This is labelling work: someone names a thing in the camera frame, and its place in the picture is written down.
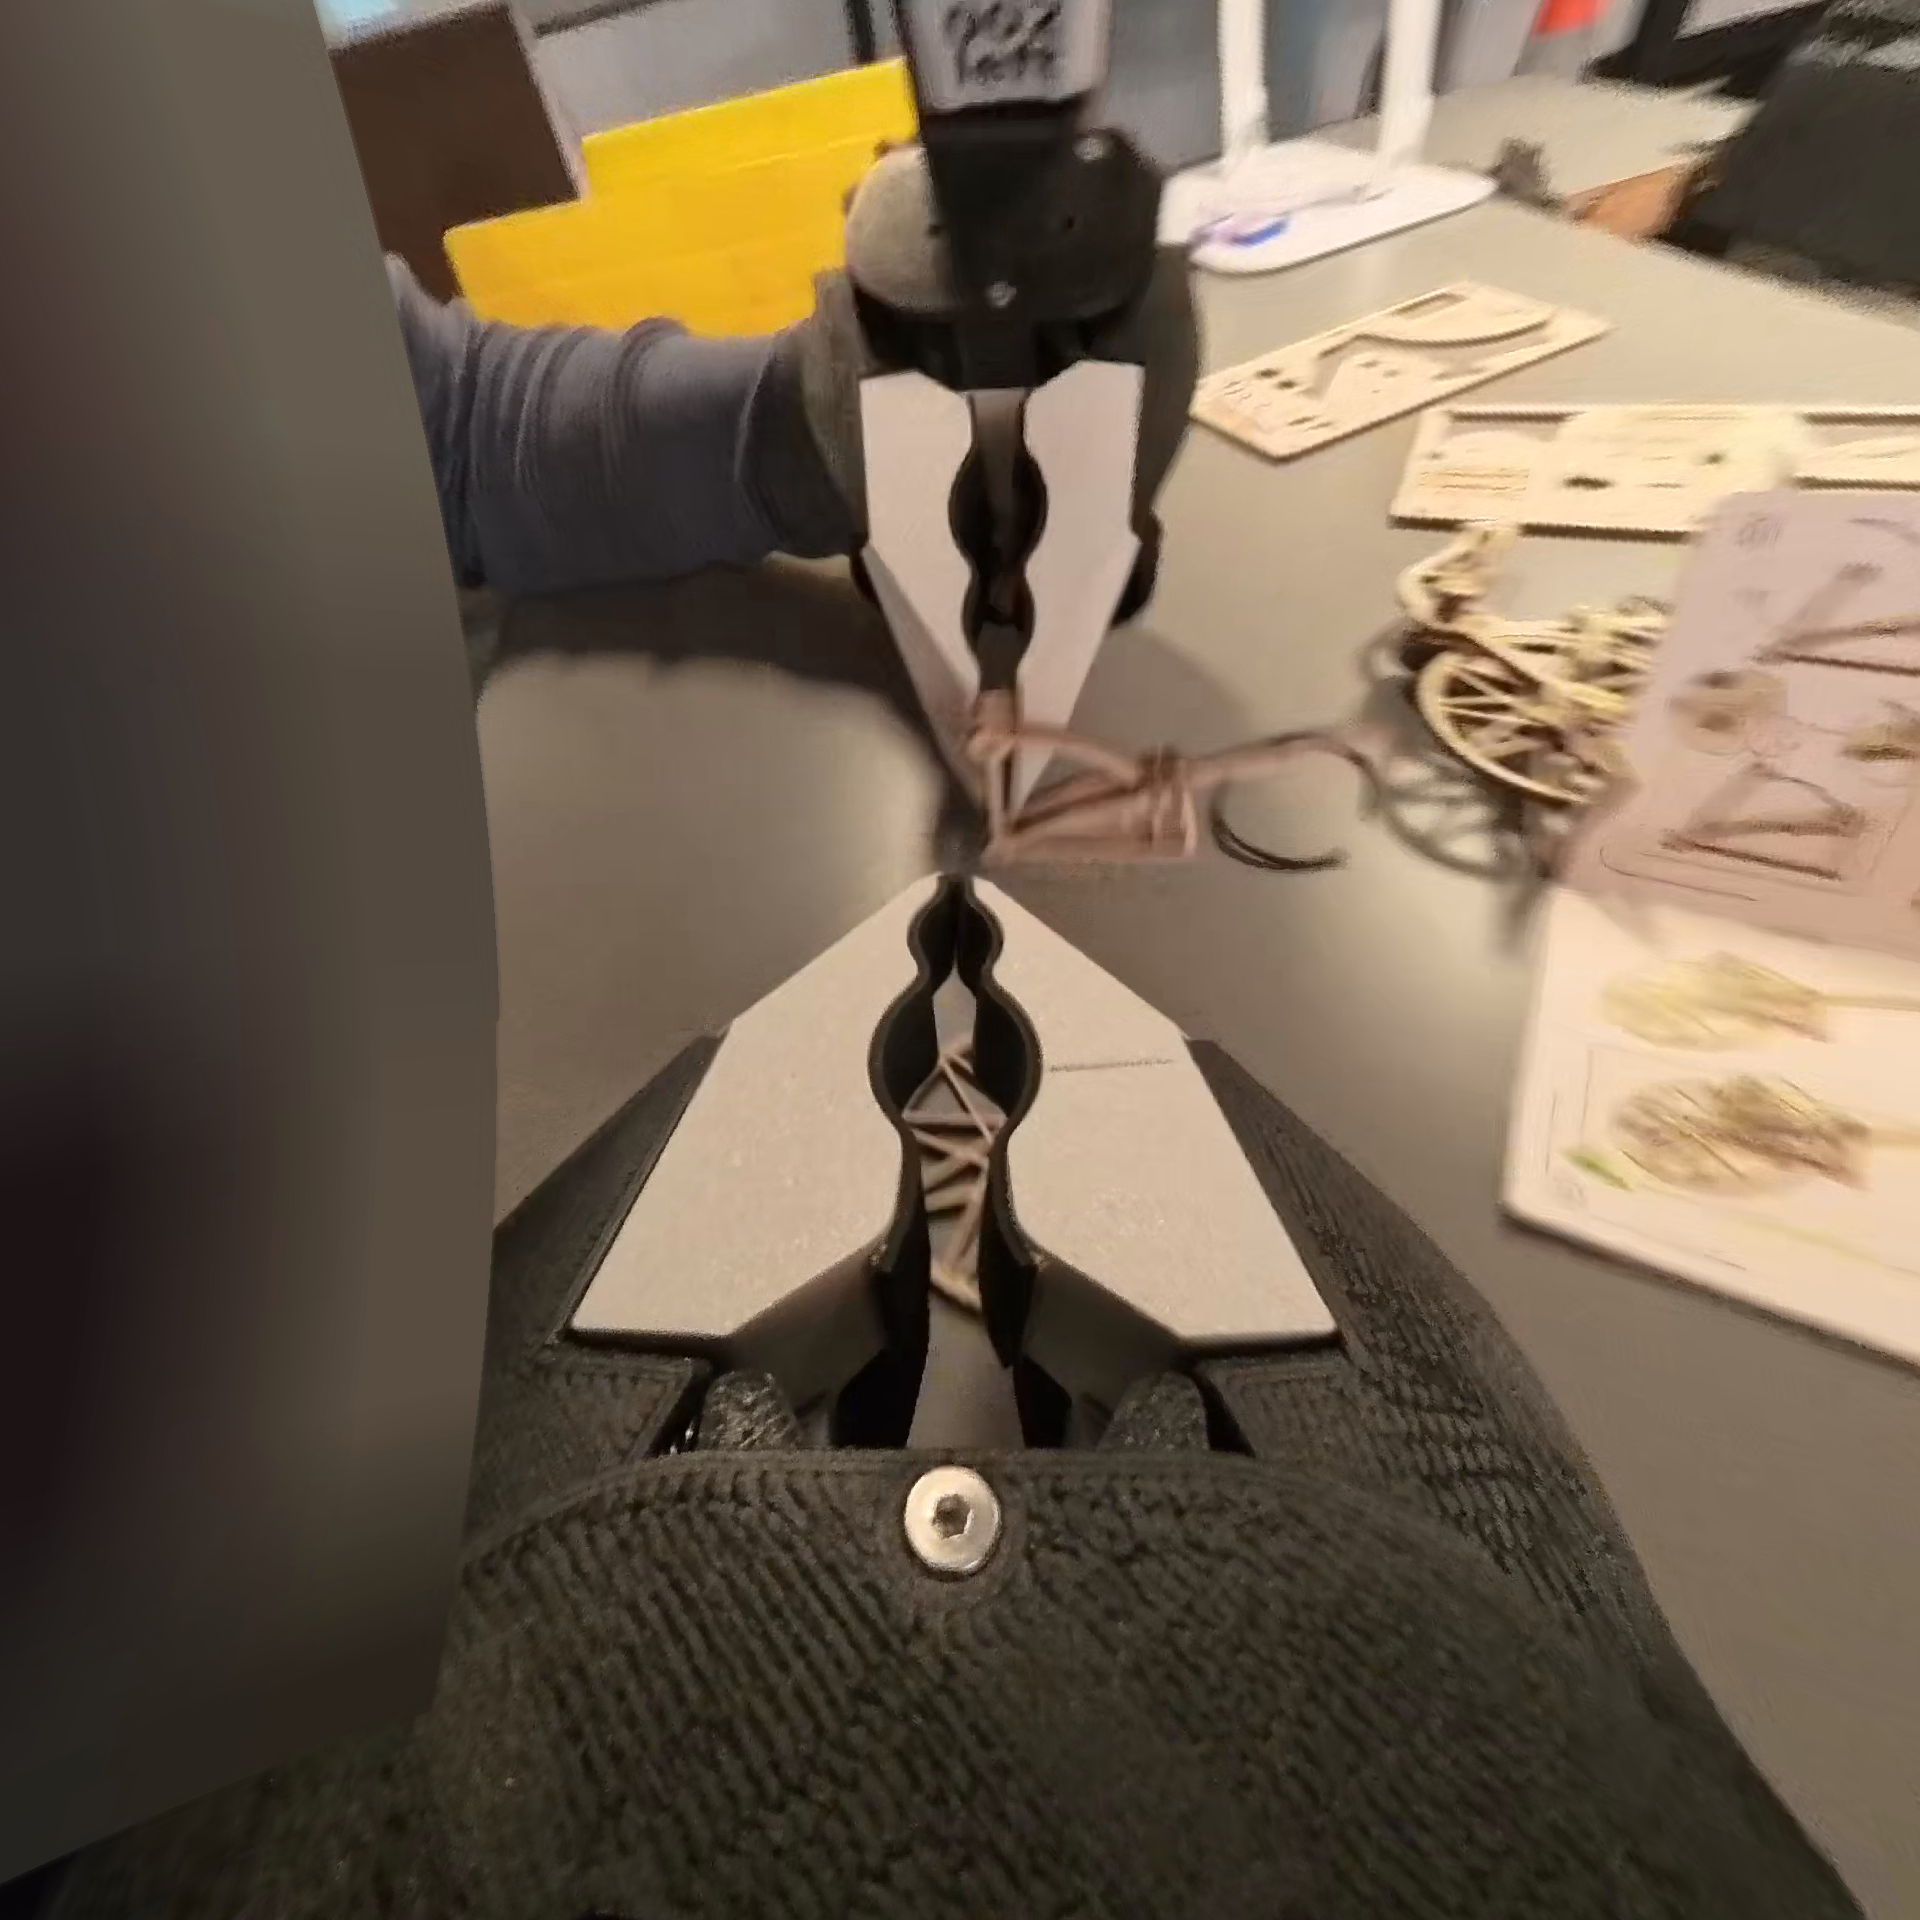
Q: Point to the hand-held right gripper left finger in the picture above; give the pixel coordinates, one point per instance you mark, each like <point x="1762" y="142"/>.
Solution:
<point x="751" y="1171"/>

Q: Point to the white lamp base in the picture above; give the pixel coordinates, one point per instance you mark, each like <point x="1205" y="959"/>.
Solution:
<point x="1349" y="203"/>

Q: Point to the assembled wooden bicycle model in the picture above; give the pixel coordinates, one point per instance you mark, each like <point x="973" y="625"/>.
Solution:
<point x="1485" y="705"/>

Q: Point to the wooden bicycle frame part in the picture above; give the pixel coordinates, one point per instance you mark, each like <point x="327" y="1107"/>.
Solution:
<point x="1155" y="796"/>

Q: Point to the thin black rubber band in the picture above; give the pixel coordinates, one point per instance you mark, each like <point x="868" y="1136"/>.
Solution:
<point x="1277" y="861"/>

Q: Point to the yellow corrugated board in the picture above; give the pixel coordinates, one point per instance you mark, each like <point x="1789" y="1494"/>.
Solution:
<point x="704" y="211"/>

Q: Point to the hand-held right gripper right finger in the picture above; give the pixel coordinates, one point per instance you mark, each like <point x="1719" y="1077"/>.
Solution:
<point x="1171" y="1185"/>

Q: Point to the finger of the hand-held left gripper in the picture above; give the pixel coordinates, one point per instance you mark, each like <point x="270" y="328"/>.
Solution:
<point x="914" y="494"/>
<point x="1090" y="511"/>

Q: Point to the wooden parts sheet small cutouts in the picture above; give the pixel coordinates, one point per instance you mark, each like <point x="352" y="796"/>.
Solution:
<point x="1516" y="480"/>

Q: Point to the small wooden truss part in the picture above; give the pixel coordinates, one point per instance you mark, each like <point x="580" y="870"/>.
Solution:
<point x="950" y="1163"/>

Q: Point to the wooden parts sheet curved cutouts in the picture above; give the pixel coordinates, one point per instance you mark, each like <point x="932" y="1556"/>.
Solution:
<point x="1485" y="340"/>

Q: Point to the brown wooden box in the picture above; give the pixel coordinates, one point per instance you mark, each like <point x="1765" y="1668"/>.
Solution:
<point x="452" y="135"/>

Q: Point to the paper instruction booklet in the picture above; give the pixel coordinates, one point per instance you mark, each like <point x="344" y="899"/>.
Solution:
<point x="1725" y="1051"/>

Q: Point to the person's left forearm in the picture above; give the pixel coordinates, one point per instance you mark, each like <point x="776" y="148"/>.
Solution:
<point x="600" y="435"/>

